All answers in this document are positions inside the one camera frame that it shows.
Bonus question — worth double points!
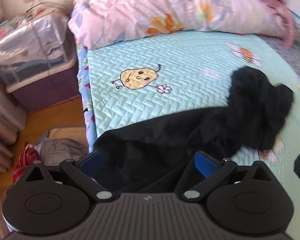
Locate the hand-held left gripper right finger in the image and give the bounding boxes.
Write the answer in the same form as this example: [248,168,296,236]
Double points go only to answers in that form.
[177,151,272,202]

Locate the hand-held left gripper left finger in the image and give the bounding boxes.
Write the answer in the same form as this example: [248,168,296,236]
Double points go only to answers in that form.
[26,150,113,203]

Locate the black pants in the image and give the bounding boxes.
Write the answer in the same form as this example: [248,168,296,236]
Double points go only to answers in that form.
[94,66,294,193]

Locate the grey garment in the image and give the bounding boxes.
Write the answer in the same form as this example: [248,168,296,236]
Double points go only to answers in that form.
[35,137,89,167]

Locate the red plaid garment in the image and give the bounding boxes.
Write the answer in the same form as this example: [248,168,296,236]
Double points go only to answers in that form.
[12,144,39,182]

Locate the blue floral bed sheet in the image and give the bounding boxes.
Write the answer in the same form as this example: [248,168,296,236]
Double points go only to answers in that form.
[76,42,100,153]

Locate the purple cabinet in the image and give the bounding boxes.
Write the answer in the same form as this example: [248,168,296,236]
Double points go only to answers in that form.
[9,61,82,113]

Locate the beige curtain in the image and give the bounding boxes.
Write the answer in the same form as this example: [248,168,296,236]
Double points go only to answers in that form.
[0,75,28,173]

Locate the mint quilted bedspread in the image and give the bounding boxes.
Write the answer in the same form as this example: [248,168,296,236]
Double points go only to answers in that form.
[86,30,300,172]

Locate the rolled floral quilt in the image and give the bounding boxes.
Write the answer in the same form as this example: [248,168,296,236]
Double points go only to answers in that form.
[67,0,290,50]

